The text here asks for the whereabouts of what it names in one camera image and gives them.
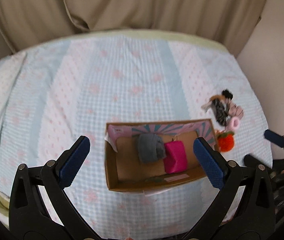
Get pink fluffy scrunchie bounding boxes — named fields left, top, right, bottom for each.
left=225, top=116, right=241, bottom=132

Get magenta pouch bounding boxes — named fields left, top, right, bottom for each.
left=163, top=140, right=188, bottom=174

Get dusty pink socks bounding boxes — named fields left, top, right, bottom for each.
left=225, top=99, right=244, bottom=120

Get black patterned scrunchie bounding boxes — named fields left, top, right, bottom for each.
left=212, top=99, right=229, bottom=126

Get grey sock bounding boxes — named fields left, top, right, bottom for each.
left=137, top=133, right=166, bottom=164

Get black cloth piece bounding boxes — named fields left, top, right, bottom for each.
left=222, top=89, right=233, bottom=101

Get cardboard box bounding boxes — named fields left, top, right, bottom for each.
left=105, top=119, right=218, bottom=192

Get beige curtain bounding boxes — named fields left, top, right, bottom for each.
left=0, top=0, right=266, bottom=55

